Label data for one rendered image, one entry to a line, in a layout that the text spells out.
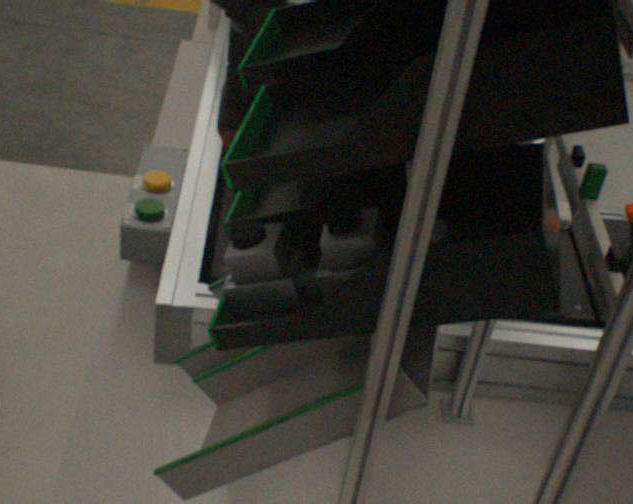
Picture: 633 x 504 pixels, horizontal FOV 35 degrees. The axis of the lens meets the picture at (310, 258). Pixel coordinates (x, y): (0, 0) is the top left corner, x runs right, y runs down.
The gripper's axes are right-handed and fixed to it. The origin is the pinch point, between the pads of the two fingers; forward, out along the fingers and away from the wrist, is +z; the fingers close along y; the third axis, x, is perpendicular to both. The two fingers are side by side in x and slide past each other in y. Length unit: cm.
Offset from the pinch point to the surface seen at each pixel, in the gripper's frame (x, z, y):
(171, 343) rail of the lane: 6.1, 16.4, -17.3
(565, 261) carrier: -45.4, 9.2, -0.6
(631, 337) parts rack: -31, -24, -54
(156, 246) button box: 10.2, 13.1, -2.3
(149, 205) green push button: 11.8, 9.0, 1.3
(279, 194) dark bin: -4.7, -14.2, -26.5
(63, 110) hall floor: 66, 107, 186
